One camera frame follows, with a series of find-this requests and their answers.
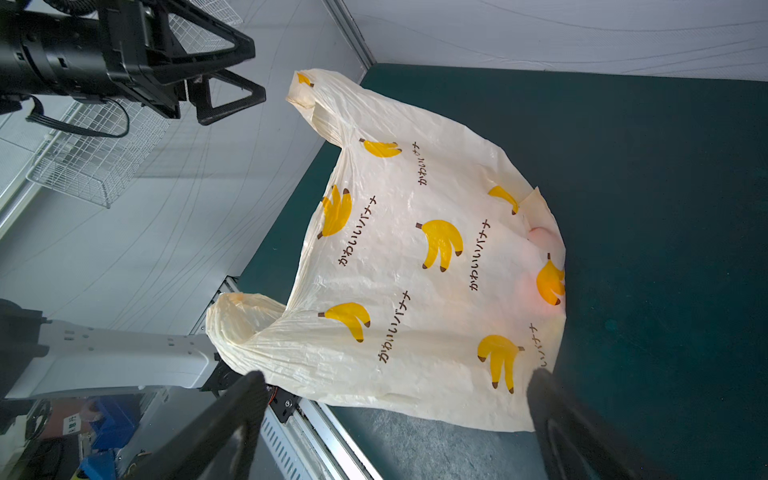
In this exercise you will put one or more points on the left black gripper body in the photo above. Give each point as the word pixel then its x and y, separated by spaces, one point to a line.
pixel 90 51

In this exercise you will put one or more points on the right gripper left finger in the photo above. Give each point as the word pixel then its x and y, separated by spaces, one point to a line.
pixel 220 443

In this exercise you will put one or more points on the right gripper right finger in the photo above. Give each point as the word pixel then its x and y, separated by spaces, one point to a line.
pixel 575 442

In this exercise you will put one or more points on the green table mat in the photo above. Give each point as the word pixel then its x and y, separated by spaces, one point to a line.
pixel 659 187

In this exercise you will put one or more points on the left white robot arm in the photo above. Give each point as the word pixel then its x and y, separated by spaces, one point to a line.
pixel 43 358

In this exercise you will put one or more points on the cream plastic banana bag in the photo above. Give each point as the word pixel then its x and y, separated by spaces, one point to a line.
pixel 431 279

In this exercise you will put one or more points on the white wire basket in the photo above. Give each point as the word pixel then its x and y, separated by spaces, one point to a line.
pixel 94 169

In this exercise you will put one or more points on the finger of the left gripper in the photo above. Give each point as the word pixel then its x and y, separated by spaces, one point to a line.
pixel 182 66
pixel 222 94

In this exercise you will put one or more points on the blue storage bins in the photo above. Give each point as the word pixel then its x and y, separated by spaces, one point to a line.
pixel 114 420

